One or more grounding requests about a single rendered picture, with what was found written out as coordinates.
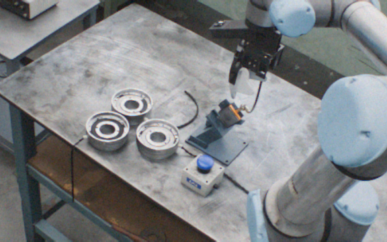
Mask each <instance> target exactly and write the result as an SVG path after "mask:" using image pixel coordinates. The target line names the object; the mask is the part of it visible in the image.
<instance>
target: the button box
mask: <svg viewBox="0 0 387 242"><path fill-rule="evenodd" d="M201 155H202V154H199V155H198V156H197V157H196V158H195V159H194V160H193V161H192V162H191V163H190V164H189V165H187V166H186V167H185V168H184V169H183V173H182V178H181V183H183V184H184V185H185V186H186V187H188V188H189V189H191V190H193V191H195V192H196V193H198V194H199V195H201V196H203V197H206V196H207V195H208V194H209V193H210V192H211V191H212V190H213V189H216V190H218V189H219V187H220V185H219V183H220V182H221V181H222V176H223V173H224V168H223V167H222V166H220V165H219V164H217V163H215V162H214V165H213V167H212V168H211V169H200V168H199V167H198V166H197V164H196V161H197V158H198V157H199V156H201Z"/></svg>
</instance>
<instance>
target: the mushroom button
mask: <svg viewBox="0 0 387 242"><path fill-rule="evenodd" d="M196 164H197V166H198V167H199V168H200V169H211V168H212V167H213V165H214V161H213V159H212V158H211V157H210V156H208V155H201V156H199V157H198V158H197V161H196Z"/></svg>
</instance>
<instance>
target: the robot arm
mask: <svg viewBox="0 0 387 242"><path fill-rule="evenodd" d="M245 15H246V16H245V19H238V20H219V21H217V22H215V23H214V24H213V26H211V27H210V28H209V29H210V33H211V36H212V38H240V42H241V43H240V44H239V45H238V46H237V48H236V50H235V54H234V58H233V62H232V64H231V67H230V73H229V79H228V82H229V89H230V94H231V98H232V99H235V95H236V93H237V92H239V93H244V94H247V95H253V94H254V91H255V90H254V88H253V86H252V85H251V84H250V83H249V79H255V80H258V81H261V82H266V81H267V76H266V73H267V72H268V71H269V70H272V71H273V70H274V69H275V68H276V66H277V65H278V66H279V65H280V61H281V57H282V54H283V51H284V45H282V44H280V43H281V40H282V36H283V35H284V36H287V37H289V38H297V37H299V36H301V35H306V34H307V33H309V31H311V29H312V28H340V29H342V30H343V31H344V32H345V33H346V34H347V35H348V36H349V37H350V38H351V39H352V40H353V42H354V43H355V44H356V45H357V46H358V47H359V48H360V49H361V50H362V51H363V52H364V53H365V54H366V55H367V56H368V57H369V59H370V60H371V61H372V62H373V63H374V64H375V65H376V66H377V67H378V68H379V70H381V72H383V73H384V74H385V76H375V75H358V76H355V77H346V78H343V79H340V80H338V81H336V82H335V83H334V84H333V85H331V86H330V88H329V89H328V90H327V92H326V93H325V95H324V97H323V99H322V102H321V104H320V106H321V109H322V110H321V111H320V112H319V113H318V138H319V141H320V144H319V145H318V146H317V148H315V150H314V151H313V152H312V153H311V154H309V156H308V157H307V158H306V160H305V161H304V162H303V163H302V164H301V166H299V168H297V170H296V171H295V173H294V174H293V175H292V176H290V177H284V178H281V179H279V180H277V181H276V182H275V183H274V184H273V185H272V186H271V187H270V188H269V189H268V190H261V189H258V190H253V191H250V193H249V195H248V196H247V215H246V216H247V226H248V231H249V236H250V240H251V242H362V241H363V238H364V237H365V235H366V233H367V231H368V229H369V227H370V226H371V224H372V223H373V222H374V221H375V219H376V215H377V213H378V211H379V207H380V201H379V198H378V194H377V192H376V191H375V189H374V188H373V187H372V185H371V184H370V183H369V182H368V181H372V180H375V179H378V178H380V177H382V176H383V175H384V174H385V173H386V172H387V17H386V16H385V15H383V14H382V13H381V12H380V2H379V1H378V0H248V3H247V8H246V12H245ZM280 53H281V54H280ZM278 59H279V60H278ZM242 66H243V68H242Z"/></svg>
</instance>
